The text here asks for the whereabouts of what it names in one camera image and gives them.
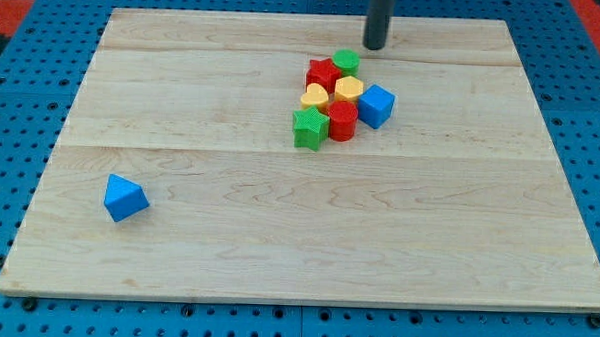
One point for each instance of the blue triangle block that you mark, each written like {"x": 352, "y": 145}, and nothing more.
{"x": 123, "y": 198}

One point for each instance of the green star block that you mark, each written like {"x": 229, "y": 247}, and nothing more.
{"x": 310, "y": 128}

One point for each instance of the red cylinder block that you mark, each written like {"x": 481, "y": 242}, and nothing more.
{"x": 343, "y": 120}

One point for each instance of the yellow heart block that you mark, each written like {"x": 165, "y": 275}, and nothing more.
{"x": 315, "y": 95}

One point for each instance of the yellow hexagon block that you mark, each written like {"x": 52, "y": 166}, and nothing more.
{"x": 349, "y": 89}

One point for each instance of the blue cube block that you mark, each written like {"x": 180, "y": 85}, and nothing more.
{"x": 375, "y": 106}

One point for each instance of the red star block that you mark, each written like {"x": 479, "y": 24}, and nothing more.
{"x": 323, "y": 72}

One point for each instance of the green cylinder block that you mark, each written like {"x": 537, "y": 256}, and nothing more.
{"x": 347, "y": 61}

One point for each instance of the light wooden board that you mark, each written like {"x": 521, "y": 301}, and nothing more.
{"x": 457, "y": 202}

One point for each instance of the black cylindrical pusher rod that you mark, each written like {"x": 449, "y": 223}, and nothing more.
{"x": 377, "y": 22}

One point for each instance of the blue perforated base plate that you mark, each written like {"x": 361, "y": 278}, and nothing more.
{"x": 40, "y": 72}

